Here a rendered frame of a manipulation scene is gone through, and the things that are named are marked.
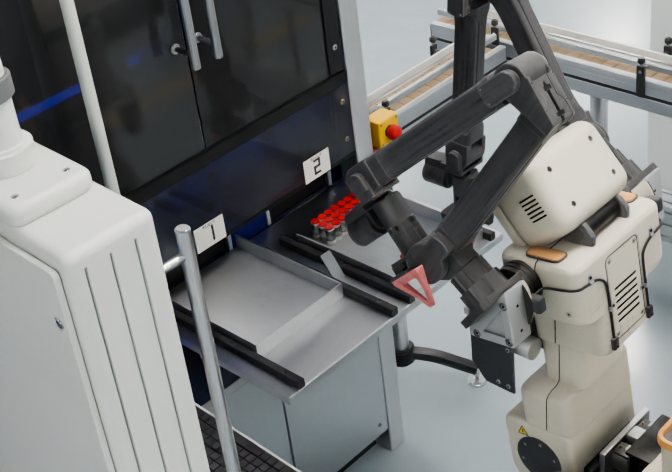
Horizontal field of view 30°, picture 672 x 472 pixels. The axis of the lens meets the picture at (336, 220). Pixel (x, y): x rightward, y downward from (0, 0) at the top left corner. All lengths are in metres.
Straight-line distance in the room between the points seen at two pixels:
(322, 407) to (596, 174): 1.30
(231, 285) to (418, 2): 3.64
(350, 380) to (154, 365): 1.42
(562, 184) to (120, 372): 0.81
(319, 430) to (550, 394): 1.03
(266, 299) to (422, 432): 1.05
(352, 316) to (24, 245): 0.99
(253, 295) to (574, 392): 0.77
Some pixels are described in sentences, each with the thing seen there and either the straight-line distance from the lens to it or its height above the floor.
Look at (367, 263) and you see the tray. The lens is 2.83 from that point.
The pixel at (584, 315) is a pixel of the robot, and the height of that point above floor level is 1.14.
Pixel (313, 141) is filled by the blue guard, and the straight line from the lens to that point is 2.91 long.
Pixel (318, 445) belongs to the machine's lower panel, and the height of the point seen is 0.23.
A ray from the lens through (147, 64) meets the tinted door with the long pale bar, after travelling 2.53.
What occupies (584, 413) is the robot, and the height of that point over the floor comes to 0.85.
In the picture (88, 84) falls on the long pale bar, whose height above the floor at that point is 1.52.
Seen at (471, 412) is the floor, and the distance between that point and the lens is 3.73.
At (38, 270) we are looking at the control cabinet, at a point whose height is 1.52.
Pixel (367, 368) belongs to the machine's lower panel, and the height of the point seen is 0.35.
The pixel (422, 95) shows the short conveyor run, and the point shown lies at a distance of 3.39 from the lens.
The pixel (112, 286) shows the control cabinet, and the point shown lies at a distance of 1.86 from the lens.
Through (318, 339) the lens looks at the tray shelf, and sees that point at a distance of 2.63.
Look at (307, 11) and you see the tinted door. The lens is 2.81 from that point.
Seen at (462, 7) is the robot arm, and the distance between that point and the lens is 2.48.
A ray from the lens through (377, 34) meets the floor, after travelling 5.99.
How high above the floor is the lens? 2.50
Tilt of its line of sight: 33 degrees down
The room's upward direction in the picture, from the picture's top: 8 degrees counter-clockwise
